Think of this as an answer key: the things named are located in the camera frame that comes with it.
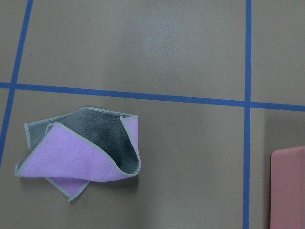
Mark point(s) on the pink plastic tray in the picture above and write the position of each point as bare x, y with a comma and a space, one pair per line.
288, 188

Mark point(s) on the purple grey cloth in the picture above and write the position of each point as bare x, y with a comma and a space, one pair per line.
87, 145

